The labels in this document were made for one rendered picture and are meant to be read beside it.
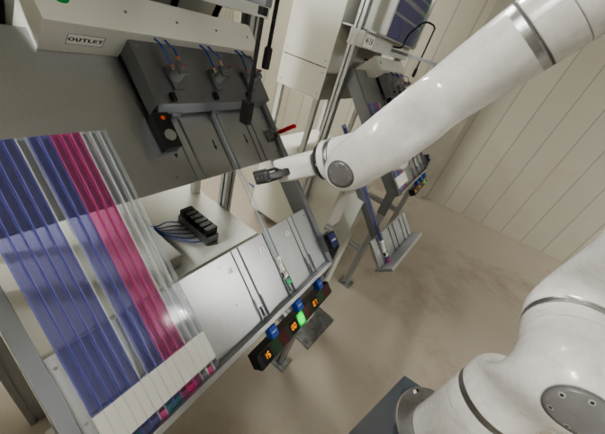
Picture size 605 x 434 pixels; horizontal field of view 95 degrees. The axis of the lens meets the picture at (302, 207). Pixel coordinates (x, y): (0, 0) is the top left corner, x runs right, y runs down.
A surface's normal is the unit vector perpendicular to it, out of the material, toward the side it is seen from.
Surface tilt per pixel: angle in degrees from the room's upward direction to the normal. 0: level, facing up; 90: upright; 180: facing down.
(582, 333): 25
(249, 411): 0
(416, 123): 59
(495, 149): 90
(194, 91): 43
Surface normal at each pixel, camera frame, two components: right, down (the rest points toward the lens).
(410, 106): 0.02, -0.10
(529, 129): -0.47, 0.37
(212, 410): 0.27, -0.80
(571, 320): -0.22, -0.96
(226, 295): 0.73, -0.24
